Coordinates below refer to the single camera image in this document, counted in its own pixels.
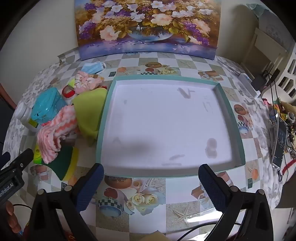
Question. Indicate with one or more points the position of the white plastic bottle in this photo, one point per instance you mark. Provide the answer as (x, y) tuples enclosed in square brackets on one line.
[(25, 115)]

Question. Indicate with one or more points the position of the green tissue packet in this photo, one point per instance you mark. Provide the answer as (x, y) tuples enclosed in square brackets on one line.
[(71, 82)]

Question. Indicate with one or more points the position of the lime green cloth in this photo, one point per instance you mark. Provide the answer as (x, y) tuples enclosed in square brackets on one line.
[(90, 111)]

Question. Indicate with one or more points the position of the flower painting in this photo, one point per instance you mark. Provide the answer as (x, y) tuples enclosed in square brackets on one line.
[(148, 23)]

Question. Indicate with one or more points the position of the checkered tablecloth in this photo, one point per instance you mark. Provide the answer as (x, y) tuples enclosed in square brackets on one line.
[(157, 67)]

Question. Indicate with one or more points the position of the grey floral cloth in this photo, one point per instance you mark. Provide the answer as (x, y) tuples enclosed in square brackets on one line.
[(13, 139)]

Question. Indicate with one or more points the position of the pink white striped cloth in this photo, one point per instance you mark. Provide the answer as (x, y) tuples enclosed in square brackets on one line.
[(60, 125)]

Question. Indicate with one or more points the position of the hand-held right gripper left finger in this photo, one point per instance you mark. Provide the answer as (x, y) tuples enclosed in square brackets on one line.
[(92, 185)]

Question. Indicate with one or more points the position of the white power strip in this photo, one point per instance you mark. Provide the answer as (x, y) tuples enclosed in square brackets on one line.
[(248, 84)]

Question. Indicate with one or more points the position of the teal tray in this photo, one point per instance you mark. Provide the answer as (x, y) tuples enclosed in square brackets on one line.
[(161, 120)]

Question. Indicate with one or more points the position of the red tape roll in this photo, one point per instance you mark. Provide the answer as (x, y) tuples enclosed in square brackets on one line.
[(69, 93)]

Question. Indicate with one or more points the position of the black power adapter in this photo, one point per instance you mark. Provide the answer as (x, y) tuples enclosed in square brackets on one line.
[(259, 82)]

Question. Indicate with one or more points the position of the lime green packet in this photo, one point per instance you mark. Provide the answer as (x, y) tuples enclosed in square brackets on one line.
[(37, 155)]

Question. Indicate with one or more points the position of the cream wooden chair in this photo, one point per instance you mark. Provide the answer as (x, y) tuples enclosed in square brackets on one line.
[(266, 48)]

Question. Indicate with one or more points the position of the person's left hand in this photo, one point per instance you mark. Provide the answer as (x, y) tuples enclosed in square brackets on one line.
[(11, 216)]

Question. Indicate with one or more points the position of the pink floral cloth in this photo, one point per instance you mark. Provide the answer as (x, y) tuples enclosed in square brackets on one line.
[(84, 81)]

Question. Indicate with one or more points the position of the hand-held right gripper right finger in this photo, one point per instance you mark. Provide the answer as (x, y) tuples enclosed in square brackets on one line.
[(211, 185)]

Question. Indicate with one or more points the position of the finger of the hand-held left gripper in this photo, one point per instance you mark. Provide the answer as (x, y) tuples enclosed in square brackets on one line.
[(4, 158), (23, 158)]

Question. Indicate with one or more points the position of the teal plastic box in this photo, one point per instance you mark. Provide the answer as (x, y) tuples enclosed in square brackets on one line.
[(46, 104)]

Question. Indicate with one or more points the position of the white lattice furniture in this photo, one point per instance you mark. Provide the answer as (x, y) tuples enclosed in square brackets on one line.
[(288, 76)]

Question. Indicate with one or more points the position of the green yellow sponge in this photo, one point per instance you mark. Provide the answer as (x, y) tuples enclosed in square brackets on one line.
[(62, 164)]

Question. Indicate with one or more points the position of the blue face mask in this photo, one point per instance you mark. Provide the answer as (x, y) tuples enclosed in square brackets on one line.
[(93, 67)]

